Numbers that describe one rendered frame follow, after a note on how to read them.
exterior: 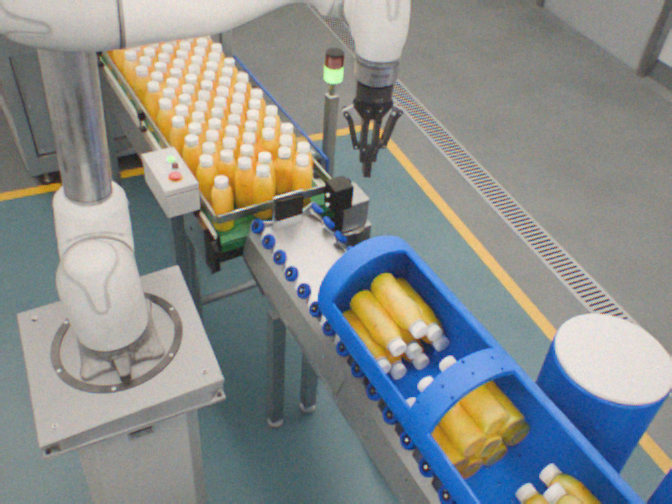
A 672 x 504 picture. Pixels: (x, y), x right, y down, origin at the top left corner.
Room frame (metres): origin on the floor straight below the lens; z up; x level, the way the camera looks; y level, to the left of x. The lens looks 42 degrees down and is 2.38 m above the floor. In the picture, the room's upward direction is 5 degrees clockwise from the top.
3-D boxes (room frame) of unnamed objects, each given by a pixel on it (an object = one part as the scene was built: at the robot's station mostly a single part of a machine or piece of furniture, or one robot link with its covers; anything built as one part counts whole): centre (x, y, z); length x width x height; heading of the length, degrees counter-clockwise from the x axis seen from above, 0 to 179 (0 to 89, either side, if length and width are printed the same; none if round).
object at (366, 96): (1.29, -0.03, 1.62); 0.08 x 0.07 x 0.09; 102
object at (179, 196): (1.67, 0.53, 1.05); 0.20 x 0.10 x 0.10; 34
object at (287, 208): (1.66, 0.18, 0.99); 0.10 x 0.02 x 0.12; 124
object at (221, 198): (1.67, 0.38, 0.98); 0.07 x 0.07 x 0.17
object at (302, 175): (1.82, 0.16, 0.98); 0.07 x 0.07 x 0.17
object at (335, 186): (1.81, 0.04, 0.95); 0.10 x 0.07 x 0.10; 124
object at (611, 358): (1.17, -0.69, 1.03); 0.28 x 0.28 x 0.01
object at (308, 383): (1.64, 0.08, 0.31); 0.06 x 0.06 x 0.63; 34
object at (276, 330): (1.57, 0.20, 0.31); 0.06 x 0.06 x 0.63; 34
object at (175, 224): (1.67, 0.53, 0.50); 0.04 x 0.04 x 1.00; 34
